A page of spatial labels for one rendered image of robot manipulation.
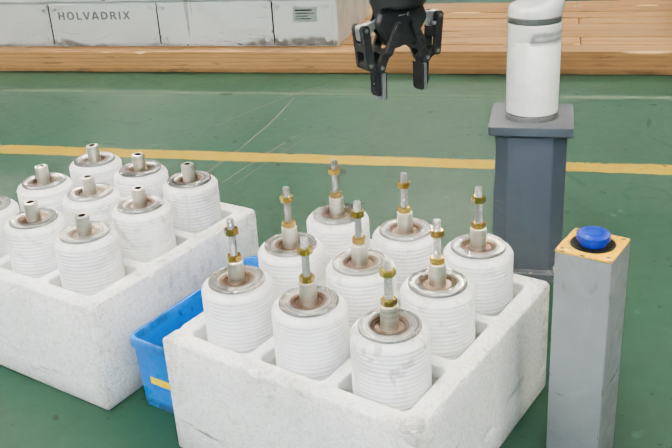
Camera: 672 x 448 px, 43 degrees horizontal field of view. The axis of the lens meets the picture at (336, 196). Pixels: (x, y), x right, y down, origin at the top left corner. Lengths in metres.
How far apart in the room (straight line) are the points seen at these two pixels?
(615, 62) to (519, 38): 1.49
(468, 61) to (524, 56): 1.49
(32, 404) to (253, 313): 0.46
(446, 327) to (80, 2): 2.62
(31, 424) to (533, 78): 0.98
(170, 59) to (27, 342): 1.97
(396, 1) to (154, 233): 0.56
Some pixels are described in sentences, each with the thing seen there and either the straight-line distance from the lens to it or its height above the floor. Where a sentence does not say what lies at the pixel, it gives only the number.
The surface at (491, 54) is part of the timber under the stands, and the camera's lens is 2.99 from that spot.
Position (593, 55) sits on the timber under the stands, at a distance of 2.99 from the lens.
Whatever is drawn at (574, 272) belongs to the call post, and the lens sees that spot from 1.07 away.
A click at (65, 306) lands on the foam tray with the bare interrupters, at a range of 1.34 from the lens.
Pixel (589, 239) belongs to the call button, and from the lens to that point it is 1.06.
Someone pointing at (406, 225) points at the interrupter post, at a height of 0.26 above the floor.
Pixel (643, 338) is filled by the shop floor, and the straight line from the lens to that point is 1.51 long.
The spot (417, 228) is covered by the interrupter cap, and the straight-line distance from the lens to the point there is 1.26.
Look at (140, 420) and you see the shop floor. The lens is 1.36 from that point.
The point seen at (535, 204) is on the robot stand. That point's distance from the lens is 1.59.
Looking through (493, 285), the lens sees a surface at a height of 0.21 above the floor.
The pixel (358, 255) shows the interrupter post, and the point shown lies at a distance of 1.15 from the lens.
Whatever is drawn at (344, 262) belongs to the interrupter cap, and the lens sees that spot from 1.17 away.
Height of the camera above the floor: 0.79
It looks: 23 degrees down
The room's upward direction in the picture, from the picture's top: 4 degrees counter-clockwise
